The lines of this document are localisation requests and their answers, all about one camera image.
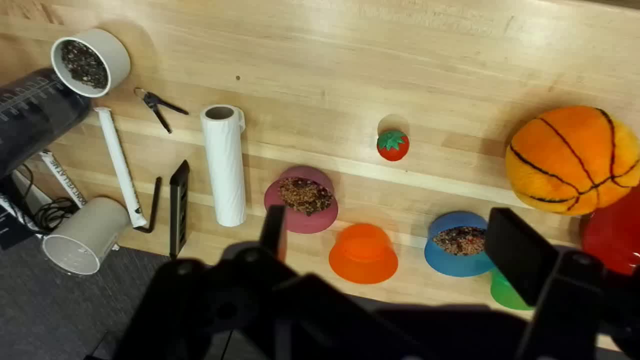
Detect black cable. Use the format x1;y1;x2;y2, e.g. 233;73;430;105
12;166;78;232

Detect orange plush basketball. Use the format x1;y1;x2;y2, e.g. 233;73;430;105
504;103;640;217

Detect seeds in pink bowl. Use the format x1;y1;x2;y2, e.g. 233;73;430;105
278;176;336;215

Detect seeds in blue bowl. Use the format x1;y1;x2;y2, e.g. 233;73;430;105
432;225;489;257

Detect blue bowl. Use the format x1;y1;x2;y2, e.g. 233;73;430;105
422;210;499;277

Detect small black pliers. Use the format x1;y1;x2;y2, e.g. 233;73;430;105
132;85;190;136

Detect orange bowl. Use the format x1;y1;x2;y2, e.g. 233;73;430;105
329;221;401;286

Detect green bowl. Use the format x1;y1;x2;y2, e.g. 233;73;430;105
489;266;536;312

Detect empty white cup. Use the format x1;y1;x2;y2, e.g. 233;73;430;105
40;195;130;275

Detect black allen key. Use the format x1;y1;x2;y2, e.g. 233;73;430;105
136;173;164;236

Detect white paper roll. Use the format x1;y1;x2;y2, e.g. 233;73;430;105
198;102;249;228

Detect red bowl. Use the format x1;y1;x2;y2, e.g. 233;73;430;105
578;186;640;275

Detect white cup with seeds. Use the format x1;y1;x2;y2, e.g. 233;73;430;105
48;28;134;100

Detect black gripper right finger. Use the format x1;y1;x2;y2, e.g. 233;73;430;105
484;206;640;360

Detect black rectangular bar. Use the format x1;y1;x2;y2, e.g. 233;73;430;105
168;157;192;260

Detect pink bowl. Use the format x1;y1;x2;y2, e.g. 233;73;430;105
262;163;340;236

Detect red strawberry toy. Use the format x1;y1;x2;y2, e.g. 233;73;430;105
374;128;413;163

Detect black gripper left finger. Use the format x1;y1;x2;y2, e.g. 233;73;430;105
156;203;349;335

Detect white ruler strip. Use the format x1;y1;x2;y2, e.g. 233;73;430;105
37;148;89;210

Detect white plastic stick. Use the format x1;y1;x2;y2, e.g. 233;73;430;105
94;105;148;230

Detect dark translucent cylinder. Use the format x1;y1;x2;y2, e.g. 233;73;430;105
0;66;96;182

